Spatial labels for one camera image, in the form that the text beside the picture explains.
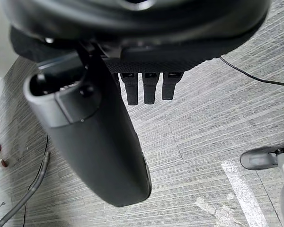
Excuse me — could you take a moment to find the thin black floor wire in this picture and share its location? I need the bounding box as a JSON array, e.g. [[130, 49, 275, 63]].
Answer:
[[23, 134, 49, 227]]

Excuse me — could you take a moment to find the thick grey hose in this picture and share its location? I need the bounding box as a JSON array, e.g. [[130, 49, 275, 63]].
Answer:
[[0, 151, 51, 227]]

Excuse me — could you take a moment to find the thin black cable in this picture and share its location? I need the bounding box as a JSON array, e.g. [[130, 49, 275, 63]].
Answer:
[[219, 55, 284, 86]]

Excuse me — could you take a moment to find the dark robot foot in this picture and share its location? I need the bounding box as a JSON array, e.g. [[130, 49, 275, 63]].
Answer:
[[240, 146, 284, 170]]

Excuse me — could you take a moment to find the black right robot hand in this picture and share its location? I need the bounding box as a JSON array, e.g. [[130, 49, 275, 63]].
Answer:
[[1, 0, 272, 208]]

